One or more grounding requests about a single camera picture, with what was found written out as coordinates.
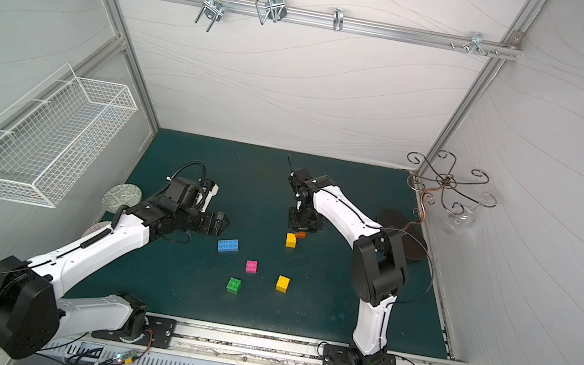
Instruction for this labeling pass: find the blue long lego brick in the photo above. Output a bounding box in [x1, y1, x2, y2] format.
[217, 239, 240, 254]

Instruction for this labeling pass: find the yellow lego brick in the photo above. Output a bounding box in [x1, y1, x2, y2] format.
[275, 275, 290, 294]
[285, 233, 298, 249]

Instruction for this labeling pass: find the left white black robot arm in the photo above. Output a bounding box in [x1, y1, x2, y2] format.
[0, 199, 229, 360]

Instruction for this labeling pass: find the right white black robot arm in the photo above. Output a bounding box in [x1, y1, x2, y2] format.
[288, 168, 408, 365]

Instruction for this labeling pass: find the pink lego brick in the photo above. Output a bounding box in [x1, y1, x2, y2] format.
[245, 260, 258, 274]

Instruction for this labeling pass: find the green lego brick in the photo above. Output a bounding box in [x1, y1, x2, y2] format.
[226, 277, 241, 295]

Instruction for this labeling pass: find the grey green round plate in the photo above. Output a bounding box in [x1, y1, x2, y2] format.
[101, 183, 142, 214]

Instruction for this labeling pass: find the dark oval stand base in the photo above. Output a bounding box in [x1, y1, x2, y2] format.
[377, 208, 428, 262]

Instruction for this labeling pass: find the pink round plate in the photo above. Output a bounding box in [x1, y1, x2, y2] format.
[82, 221, 111, 238]

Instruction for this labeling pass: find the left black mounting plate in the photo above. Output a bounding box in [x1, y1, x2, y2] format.
[91, 313, 177, 349]

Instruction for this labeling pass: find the metal scroll cup stand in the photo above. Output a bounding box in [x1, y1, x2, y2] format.
[406, 150, 498, 226]

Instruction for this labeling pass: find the clear glass cup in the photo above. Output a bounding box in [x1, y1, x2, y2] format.
[442, 208, 477, 237]

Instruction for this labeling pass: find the metal hook clamp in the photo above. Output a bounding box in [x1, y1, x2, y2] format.
[332, 8, 344, 32]

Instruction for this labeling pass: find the metal u-bolt clamp middle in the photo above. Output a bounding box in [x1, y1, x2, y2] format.
[254, 0, 288, 25]

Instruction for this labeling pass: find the metal u-bolt clamp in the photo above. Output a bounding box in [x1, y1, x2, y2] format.
[195, 0, 225, 33]
[254, 0, 288, 25]

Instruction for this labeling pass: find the metal u-bolt clamp left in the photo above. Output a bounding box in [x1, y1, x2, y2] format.
[195, 0, 225, 33]

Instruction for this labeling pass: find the horizontal aluminium top bar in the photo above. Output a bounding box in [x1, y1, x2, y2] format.
[158, 0, 523, 61]

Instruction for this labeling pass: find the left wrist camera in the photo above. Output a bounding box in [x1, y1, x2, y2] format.
[196, 179, 219, 213]

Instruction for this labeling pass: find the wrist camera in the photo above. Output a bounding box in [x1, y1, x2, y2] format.
[288, 168, 314, 201]
[196, 179, 219, 213]

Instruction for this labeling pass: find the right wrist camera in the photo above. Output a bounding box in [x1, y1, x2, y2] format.
[288, 168, 314, 201]

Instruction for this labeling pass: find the white wire basket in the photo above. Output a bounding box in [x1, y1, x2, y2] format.
[0, 64, 137, 208]

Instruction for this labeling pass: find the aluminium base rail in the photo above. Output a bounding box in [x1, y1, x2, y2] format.
[7, 283, 481, 365]

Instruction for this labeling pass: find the metal bracket clamp right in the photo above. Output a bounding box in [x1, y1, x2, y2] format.
[449, 33, 500, 58]

